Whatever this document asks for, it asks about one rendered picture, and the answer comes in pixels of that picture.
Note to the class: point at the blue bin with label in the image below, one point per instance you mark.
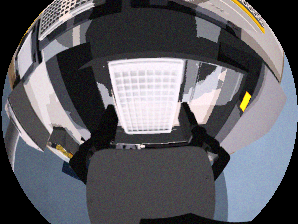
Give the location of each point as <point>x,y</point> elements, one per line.
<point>68,170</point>

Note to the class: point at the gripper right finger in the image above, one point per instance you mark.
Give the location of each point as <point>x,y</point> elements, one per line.
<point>198,136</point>

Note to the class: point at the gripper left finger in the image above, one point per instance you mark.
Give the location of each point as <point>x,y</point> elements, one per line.
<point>100,139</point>

